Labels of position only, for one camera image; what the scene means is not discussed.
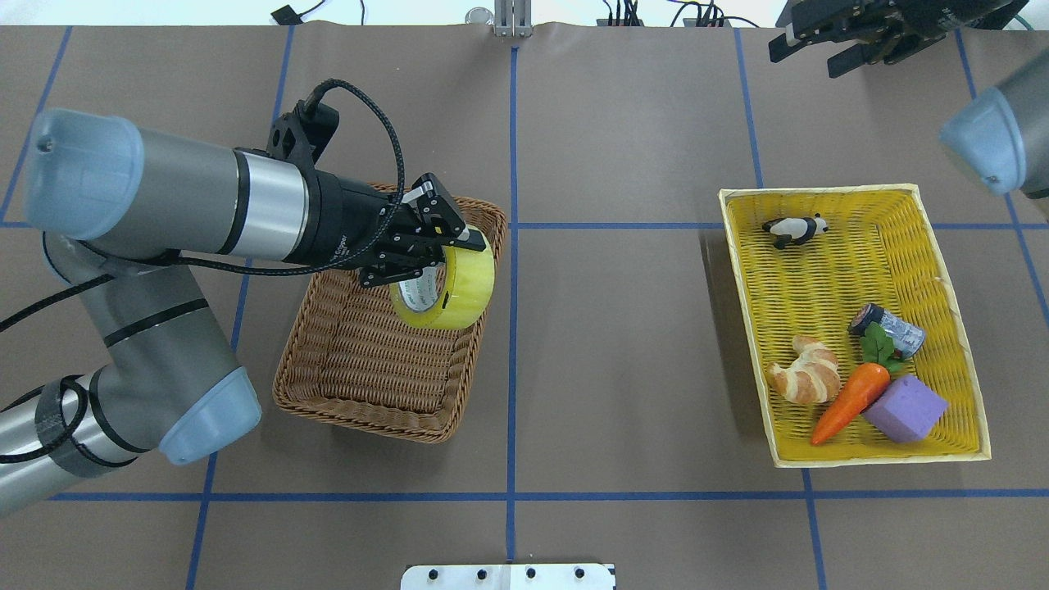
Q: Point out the yellow tape roll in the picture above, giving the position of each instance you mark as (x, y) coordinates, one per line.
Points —
(452, 294)

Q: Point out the brown wicker basket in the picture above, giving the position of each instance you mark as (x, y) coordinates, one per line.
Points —
(352, 362)

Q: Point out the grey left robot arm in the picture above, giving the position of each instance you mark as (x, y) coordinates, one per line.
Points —
(124, 213)

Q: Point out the toy carrot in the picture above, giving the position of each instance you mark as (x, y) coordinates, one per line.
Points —
(865, 385)

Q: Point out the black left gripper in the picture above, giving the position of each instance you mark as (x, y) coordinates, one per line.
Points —
(342, 220)

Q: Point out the toy croissant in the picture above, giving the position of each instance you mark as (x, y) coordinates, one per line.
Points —
(812, 378)

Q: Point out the black plug on table edge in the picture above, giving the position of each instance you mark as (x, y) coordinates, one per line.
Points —
(286, 16)

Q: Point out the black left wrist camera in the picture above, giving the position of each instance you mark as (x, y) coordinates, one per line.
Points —
(300, 136)

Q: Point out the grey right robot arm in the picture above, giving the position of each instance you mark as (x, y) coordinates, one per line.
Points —
(1000, 138)

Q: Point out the aluminium post mount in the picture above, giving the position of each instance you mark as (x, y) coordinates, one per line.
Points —
(513, 19)

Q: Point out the white metal bracket plate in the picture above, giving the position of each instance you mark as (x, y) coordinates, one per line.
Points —
(511, 576)

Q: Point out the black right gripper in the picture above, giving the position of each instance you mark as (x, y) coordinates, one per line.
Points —
(889, 37)

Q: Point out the purple foam block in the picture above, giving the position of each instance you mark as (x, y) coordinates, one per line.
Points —
(907, 411)

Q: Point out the panda figurine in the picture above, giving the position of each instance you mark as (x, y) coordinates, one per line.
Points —
(789, 231)

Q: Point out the yellow woven basket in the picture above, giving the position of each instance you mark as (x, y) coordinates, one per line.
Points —
(880, 248)

